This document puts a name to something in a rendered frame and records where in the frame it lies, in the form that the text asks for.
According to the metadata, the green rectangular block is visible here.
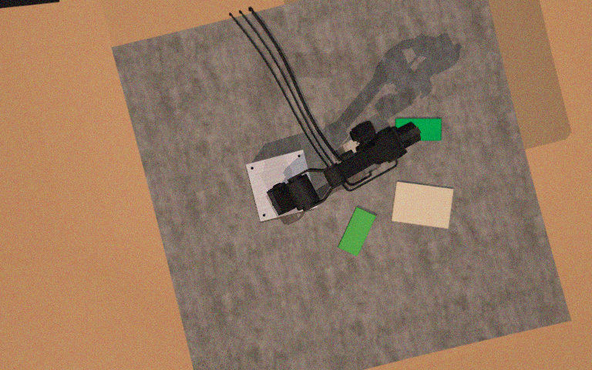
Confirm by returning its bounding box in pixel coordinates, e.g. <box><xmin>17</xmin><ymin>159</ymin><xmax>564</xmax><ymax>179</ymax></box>
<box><xmin>395</xmin><ymin>118</ymin><xmax>442</xmax><ymax>141</ymax></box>
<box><xmin>338</xmin><ymin>207</ymin><xmax>376</xmax><ymax>256</ymax></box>

